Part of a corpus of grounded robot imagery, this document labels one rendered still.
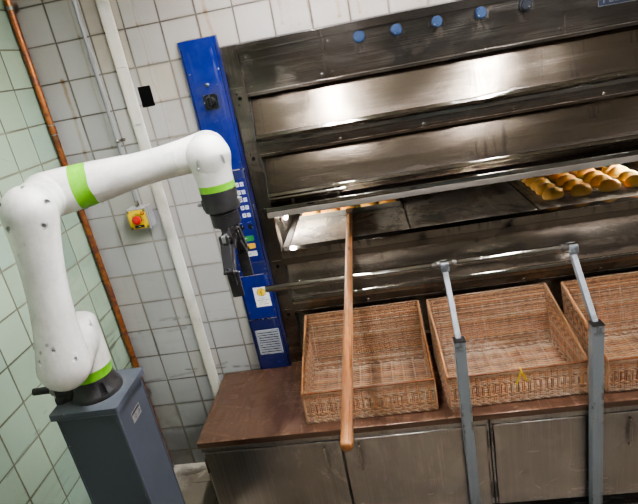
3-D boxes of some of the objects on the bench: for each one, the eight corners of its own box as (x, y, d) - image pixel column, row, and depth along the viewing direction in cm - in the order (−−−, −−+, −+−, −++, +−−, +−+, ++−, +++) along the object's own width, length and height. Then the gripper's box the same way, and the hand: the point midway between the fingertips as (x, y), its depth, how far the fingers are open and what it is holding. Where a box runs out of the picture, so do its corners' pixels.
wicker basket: (559, 332, 251) (557, 280, 242) (684, 316, 245) (688, 262, 236) (605, 395, 206) (606, 333, 196) (760, 377, 200) (769, 312, 190)
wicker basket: (313, 361, 266) (303, 313, 257) (425, 347, 260) (419, 297, 250) (305, 426, 221) (292, 370, 212) (441, 411, 214) (434, 353, 205)
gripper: (220, 200, 148) (239, 269, 156) (196, 228, 125) (220, 308, 132) (246, 195, 147) (264, 265, 155) (227, 222, 124) (249, 303, 131)
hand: (243, 281), depth 143 cm, fingers open, 13 cm apart
